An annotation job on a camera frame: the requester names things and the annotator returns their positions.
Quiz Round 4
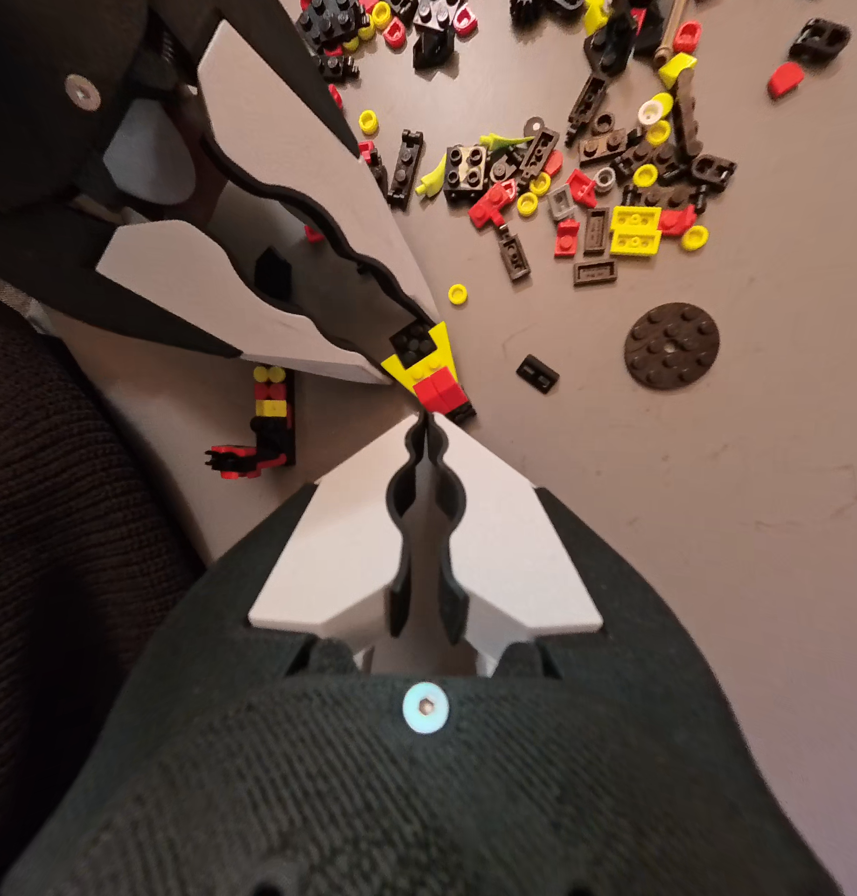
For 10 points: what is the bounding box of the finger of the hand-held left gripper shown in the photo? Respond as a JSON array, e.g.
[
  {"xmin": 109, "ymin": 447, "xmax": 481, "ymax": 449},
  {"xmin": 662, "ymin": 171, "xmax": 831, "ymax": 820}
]
[
  {"xmin": 196, "ymin": 20, "xmax": 441, "ymax": 330},
  {"xmin": 96, "ymin": 219, "xmax": 392, "ymax": 386}
]

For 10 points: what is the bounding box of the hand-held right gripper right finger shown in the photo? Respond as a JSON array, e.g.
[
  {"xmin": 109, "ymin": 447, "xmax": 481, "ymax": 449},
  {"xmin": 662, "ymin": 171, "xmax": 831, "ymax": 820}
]
[{"xmin": 428, "ymin": 412, "xmax": 606, "ymax": 674}]

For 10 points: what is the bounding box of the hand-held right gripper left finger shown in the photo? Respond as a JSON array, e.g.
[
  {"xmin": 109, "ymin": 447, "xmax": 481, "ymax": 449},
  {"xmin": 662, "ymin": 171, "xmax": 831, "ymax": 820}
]
[{"xmin": 247, "ymin": 412, "xmax": 429, "ymax": 653}]

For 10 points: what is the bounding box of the red black yellow lego assembly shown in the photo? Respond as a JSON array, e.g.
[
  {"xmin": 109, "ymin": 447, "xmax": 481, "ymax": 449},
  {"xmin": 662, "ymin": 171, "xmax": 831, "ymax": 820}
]
[{"xmin": 204, "ymin": 364, "xmax": 298, "ymax": 481}]

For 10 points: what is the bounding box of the yellow wedge lego assembly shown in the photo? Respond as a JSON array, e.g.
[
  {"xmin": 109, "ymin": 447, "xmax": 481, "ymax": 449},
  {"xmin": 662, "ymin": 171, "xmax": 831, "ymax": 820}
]
[{"xmin": 380, "ymin": 320, "xmax": 477, "ymax": 425}]

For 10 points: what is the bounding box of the black lego tile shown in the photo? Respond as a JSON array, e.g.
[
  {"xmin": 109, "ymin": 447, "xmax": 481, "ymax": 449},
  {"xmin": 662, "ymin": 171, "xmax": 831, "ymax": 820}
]
[
  {"xmin": 516, "ymin": 354, "xmax": 561, "ymax": 395},
  {"xmin": 252, "ymin": 247, "xmax": 293, "ymax": 303}
]

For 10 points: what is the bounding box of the round brown lego plate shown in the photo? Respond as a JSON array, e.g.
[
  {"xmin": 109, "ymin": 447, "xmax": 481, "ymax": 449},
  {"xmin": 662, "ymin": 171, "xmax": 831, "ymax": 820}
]
[{"xmin": 623, "ymin": 301, "xmax": 722, "ymax": 392}]

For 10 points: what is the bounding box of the pile of loose lego pieces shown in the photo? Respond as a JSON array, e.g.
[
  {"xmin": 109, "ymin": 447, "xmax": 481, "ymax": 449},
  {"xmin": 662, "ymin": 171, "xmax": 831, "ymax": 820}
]
[{"xmin": 295, "ymin": 0, "xmax": 740, "ymax": 288}]

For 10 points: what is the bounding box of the black lego connector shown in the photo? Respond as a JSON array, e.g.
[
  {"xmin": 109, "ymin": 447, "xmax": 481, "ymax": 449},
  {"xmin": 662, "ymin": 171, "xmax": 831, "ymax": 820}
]
[{"xmin": 788, "ymin": 17, "xmax": 853, "ymax": 65}]

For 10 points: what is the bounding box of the person's black knit sweater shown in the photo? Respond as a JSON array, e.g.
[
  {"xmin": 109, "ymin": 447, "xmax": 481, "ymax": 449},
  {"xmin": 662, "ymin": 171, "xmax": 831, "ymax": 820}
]
[{"xmin": 0, "ymin": 294, "xmax": 214, "ymax": 869}]

